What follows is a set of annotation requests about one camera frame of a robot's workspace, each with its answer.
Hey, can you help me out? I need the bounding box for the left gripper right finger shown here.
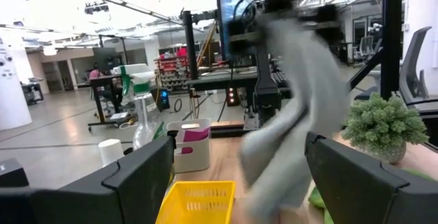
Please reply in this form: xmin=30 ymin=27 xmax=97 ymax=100
xmin=304 ymin=132 xmax=438 ymax=224

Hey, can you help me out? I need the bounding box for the green microfiber cloth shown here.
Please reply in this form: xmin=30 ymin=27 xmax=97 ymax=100
xmin=307 ymin=167 xmax=438 ymax=224

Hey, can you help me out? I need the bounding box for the yellow plastic basket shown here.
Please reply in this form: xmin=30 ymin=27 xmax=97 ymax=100
xmin=155 ymin=180 xmax=237 ymax=224

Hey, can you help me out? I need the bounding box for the grey office chair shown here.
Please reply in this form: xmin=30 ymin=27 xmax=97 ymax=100
xmin=354 ymin=25 xmax=438 ymax=115

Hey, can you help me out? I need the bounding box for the white lotion bottle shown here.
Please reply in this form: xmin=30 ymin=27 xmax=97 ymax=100
xmin=98 ymin=138 xmax=126 ymax=168

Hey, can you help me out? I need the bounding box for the black equipment stand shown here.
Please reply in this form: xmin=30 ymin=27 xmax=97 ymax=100
xmin=181 ymin=9 xmax=220 ymax=81

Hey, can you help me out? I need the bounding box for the grey plastic bin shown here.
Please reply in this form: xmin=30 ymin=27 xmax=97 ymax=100
xmin=166 ymin=117 xmax=212 ymax=174

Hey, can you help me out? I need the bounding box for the black desk monitor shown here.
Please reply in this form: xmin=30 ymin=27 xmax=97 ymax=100
xmin=92 ymin=47 xmax=119 ymax=73

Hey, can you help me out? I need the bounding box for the black aluminium table frame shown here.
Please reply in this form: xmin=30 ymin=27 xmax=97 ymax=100
xmin=348 ymin=0 xmax=404 ymax=100

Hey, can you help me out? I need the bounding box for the white round pillar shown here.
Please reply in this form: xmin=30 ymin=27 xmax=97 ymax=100
xmin=0 ymin=37 xmax=34 ymax=131

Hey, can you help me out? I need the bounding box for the green-label spray bottle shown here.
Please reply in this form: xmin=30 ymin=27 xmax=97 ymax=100
xmin=112 ymin=62 xmax=169 ymax=151

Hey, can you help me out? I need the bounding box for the magenta cloth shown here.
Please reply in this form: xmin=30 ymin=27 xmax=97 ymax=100
xmin=180 ymin=127 xmax=211 ymax=155

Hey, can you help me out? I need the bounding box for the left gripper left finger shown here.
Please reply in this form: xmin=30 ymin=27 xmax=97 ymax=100
xmin=0 ymin=135 xmax=175 ymax=224

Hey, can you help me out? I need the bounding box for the person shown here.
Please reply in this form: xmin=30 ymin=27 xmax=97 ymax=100
xmin=88 ymin=64 xmax=124 ymax=110

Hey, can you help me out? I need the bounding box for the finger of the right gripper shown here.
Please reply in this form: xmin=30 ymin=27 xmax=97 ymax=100
xmin=315 ymin=3 xmax=344 ymax=45
xmin=228 ymin=14 xmax=264 ymax=54

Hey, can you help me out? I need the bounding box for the red parts shelf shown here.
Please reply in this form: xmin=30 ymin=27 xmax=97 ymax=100
xmin=155 ymin=47 xmax=192 ymax=91

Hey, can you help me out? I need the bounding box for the black desk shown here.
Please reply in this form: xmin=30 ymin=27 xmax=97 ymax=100
xmin=87 ymin=74 xmax=138 ymax=132

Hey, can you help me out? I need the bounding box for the grey cloth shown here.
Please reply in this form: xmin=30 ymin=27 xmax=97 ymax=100
xmin=239 ymin=18 xmax=350 ymax=218

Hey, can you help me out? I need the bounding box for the green potted plant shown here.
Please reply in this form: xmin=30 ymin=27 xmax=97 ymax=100
xmin=340 ymin=92 xmax=430 ymax=165

